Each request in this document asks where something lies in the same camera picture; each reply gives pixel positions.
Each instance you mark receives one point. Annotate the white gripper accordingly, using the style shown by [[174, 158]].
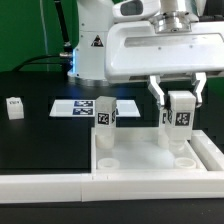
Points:
[[134, 50]]

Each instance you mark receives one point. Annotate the white square tabletop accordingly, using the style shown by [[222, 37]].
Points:
[[136, 150]]

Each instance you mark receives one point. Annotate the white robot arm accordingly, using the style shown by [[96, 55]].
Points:
[[96, 19]]

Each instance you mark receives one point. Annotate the white marker sheet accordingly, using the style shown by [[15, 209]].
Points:
[[86, 108]]

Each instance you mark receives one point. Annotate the white L-shaped obstacle wall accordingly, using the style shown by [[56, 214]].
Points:
[[100, 186]]

